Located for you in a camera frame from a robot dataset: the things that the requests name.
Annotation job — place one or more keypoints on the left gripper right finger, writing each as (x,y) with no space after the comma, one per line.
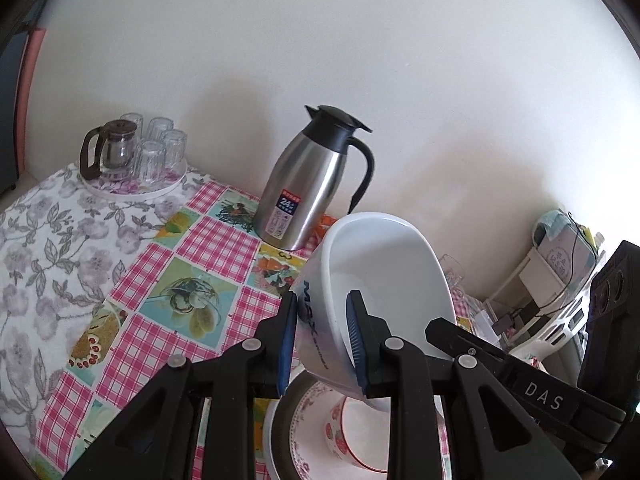
(490,436)

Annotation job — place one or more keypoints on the orange snack packet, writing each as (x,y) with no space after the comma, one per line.
(323,226)

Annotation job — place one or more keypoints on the red patterned white bowl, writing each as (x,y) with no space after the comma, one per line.
(358,434)

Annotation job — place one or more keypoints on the grey paper bag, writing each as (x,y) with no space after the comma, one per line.
(569,255)

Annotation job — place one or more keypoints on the white round tray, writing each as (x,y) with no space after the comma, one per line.
(133,189)

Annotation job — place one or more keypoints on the clear glass mug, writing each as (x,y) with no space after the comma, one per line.
(453,271)

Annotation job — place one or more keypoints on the stainless steel thermos jug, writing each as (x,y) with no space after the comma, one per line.
(306,176)

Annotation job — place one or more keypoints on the small white cup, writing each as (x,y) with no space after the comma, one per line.
(390,262)

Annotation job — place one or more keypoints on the floral rimmed white plate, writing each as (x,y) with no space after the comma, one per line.
(333,436)

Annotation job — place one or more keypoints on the grey floral tablecloth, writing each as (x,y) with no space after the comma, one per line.
(63,249)

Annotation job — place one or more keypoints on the checkered fruit tablecloth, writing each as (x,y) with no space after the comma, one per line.
(202,285)

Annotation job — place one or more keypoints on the stainless steel round pan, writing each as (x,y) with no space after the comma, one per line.
(280,419)

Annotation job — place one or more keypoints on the glass teapot black handle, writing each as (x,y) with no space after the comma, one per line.
(108,151)

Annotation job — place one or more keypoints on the white cutout shelf unit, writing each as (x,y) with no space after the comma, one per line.
(535,313)

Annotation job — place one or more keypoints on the pink chair back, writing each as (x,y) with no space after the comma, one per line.
(24,84)

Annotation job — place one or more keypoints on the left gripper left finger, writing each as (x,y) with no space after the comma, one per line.
(155,435)

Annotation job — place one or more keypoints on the teal cloth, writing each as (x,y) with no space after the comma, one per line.
(551,223)

